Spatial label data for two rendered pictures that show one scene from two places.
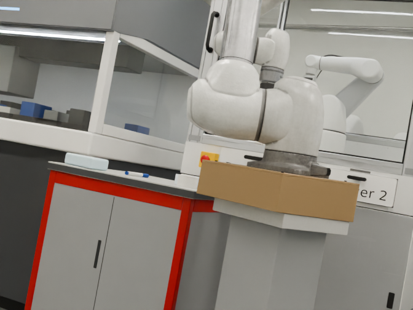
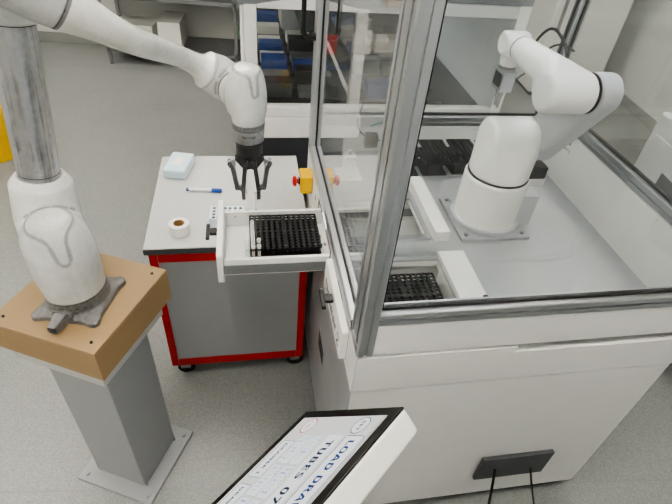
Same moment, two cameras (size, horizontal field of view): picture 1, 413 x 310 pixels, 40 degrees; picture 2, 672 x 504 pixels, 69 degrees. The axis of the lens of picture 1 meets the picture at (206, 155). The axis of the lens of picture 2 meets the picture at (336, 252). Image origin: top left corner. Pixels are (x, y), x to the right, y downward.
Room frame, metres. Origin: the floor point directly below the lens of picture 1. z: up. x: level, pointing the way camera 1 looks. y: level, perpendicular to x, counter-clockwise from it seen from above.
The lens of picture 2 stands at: (1.65, -1.36, 1.89)
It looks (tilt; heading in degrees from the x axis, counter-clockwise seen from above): 40 degrees down; 52
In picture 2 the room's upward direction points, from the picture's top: 6 degrees clockwise
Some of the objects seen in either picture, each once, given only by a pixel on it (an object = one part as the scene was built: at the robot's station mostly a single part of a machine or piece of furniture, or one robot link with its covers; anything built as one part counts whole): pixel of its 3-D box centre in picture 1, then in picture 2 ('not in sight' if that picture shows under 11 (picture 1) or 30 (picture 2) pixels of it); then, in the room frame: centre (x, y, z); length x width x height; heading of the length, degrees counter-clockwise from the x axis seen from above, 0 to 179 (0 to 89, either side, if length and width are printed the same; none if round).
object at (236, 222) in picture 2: not in sight; (286, 239); (2.28, -0.27, 0.86); 0.40 x 0.26 x 0.06; 155
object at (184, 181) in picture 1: (187, 181); (179, 227); (2.03, 0.05, 0.78); 0.07 x 0.07 x 0.04
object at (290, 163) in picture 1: (295, 163); (74, 297); (1.64, -0.26, 0.90); 0.22 x 0.18 x 0.06; 50
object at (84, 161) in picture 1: (86, 161); (179, 165); (2.17, 0.44, 0.78); 0.15 x 0.10 x 0.04; 53
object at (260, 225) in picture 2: not in sight; (284, 238); (2.27, -0.27, 0.87); 0.22 x 0.18 x 0.06; 155
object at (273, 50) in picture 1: (272, 48); (245, 91); (2.19, -0.18, 1.34); 0.13 x 0.11 x 0.16; 89
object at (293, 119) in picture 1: (292, 115); (60, 250); (1.65, -0.23, 1.03); 0.18 x 0.16 x 0.22; 90
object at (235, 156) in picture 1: (255, 167); (221, 239); (2.09, -0.19, 0.87); 0.29 x 0.02 x 0.11; 65
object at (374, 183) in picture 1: (356, 186); (335, 305); (2.25, -0.61, 0.87); 0.29 x 0.02 x 0.11; 65
